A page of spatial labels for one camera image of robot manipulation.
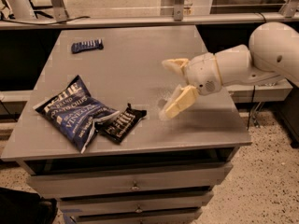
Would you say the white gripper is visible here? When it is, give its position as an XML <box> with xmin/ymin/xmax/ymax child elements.
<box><xmin>158</xmin><ymin>53</ymin><xmax>222</xmax><ymax>120</ymax></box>

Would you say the black chocolate rxbar wrapper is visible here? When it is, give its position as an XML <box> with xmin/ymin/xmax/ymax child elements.
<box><xmin>99</xmin><ymin>104</ymin><xmax>147</xmax><ymax>144</ymax></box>

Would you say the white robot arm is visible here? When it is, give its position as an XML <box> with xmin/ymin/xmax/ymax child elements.
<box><xmin>159</xmin><ymin>22</ymin><xmax>299</xmax><ymax>120</ymax></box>

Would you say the blue rxbar wrapper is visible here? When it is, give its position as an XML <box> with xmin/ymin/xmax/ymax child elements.
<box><xmin>71</xmin><ymin>39</ymin><xmax>104</xmax><ymax>54</ymax></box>

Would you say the blue potato chip bag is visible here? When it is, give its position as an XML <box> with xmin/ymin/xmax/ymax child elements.
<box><xmin>34</xmin><ymin>76</ymin><xmax>119</xmax><ymax>153</ymax></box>

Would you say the grey drawer cabinet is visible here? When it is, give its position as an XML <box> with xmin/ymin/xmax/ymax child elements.
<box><xmin>2</xmin><ymin>26</ymin><xmax>250</xmax><ymax>224</ymax></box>

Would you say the top grey drawer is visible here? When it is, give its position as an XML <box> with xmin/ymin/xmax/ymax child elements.
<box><xmin>28</xmin><ymin>162</ymin><xmax>233</xmax><ymax>198</ymax></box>

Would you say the grey drawer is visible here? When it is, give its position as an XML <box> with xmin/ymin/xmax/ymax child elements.
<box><xmin>76</xmin><ymin>208</ymin><xmax>202</xmax><ymax>224</ymax></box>
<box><xmin>28</xmin><ymin>162</ymin><xmax>233</xmax><ymax>198</ymax></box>
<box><xmin>59</xmin><ymin>189</ymin><xmax>213</xmax><ymax>217</ymax></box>

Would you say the bottom grey drawer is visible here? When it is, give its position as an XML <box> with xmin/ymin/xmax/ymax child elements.
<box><xmin>76</xmin><ymin>208</ymin><xmax>202</xmax><ymax>224</ymax></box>

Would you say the middle grey drawer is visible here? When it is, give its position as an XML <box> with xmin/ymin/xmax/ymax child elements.
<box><xmin>59</xmin><ymin>189</ymin><xmax>213</xmax><ymax>217</ymax></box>

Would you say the black object bottom left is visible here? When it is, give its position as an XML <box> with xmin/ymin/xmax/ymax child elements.
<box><xmin>0</xmin><ymin>188</ymin><xmax>58</xmax><ymax>224</ymax></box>

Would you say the grey metal rail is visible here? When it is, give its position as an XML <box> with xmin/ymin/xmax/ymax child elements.
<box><xmin>0</xmin><ymin>12</ymin><xmax>299</xmax><ymax>30</ymax></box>

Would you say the grey metal upright bracket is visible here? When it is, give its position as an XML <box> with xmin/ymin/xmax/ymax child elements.
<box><xmin>173</xmin><ymin>0</ymin><xmax>185</xmax><ymax>21</ymax></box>

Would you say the black cable on rail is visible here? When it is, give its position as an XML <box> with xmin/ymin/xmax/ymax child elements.
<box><xmin>0</xmin><ymin>15</ymin><xmax>92</xmax><ymax>26</ymax></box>

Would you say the grey slanted metal post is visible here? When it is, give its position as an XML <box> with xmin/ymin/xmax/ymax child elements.
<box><xmin>50</xmin><ymin>0</ymin><xmax>68</xmax><ymax>21</ymax></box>

